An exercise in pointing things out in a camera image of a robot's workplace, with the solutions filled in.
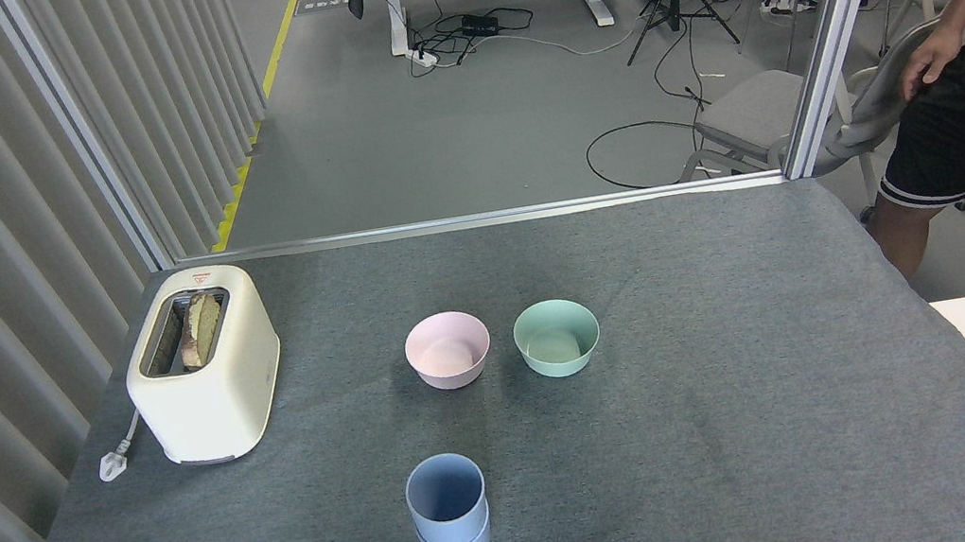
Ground black looped floor cable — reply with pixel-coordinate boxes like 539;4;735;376
582;112;720;197

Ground silver frame rail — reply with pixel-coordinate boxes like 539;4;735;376
172;166;791;274

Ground black power strip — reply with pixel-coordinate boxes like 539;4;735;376
460;10;502;39

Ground green bowl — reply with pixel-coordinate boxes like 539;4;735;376
509;293;606;385

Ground person's hand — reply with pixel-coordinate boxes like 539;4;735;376
892;21;965;103

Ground white toaster power plug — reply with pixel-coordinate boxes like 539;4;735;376
91;408;152;483

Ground cream white toaster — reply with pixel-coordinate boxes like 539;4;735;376
111;256;297;475

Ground silver frame post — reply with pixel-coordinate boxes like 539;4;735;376
0;0;177;291
758;0;945;182

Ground grey table cloth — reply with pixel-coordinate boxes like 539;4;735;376
0;151;965;542

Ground toasted bread slice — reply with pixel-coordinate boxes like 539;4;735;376
173;289;232;372

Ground grey office chair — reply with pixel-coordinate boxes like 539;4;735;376
663;13;965;253

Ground white background table frame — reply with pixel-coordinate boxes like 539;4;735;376
383;0;616;60

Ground white floor cable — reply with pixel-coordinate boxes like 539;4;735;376
493;12;640;70

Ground pink bowl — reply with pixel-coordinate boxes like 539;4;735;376
400;306;498;396

